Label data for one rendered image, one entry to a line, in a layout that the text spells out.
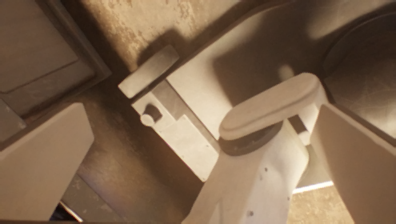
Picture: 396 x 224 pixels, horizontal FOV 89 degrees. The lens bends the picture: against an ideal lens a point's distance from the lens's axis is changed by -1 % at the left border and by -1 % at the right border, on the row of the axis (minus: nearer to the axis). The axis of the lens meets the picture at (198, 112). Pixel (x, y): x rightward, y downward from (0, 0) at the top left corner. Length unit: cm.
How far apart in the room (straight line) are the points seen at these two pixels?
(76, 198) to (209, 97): 38
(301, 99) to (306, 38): 16
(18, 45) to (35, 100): 16
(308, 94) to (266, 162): 13
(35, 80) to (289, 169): 68
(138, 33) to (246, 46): 40
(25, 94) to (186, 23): 48
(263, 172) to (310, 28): 29
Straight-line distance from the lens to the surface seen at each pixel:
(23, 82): 71
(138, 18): 74
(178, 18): 68
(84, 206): 57
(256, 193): 33
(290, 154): 41
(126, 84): 58
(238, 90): 52
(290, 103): 36
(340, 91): 38
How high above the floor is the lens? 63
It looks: 54 degrees down
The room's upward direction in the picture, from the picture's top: 154 degrees counter-clockwise
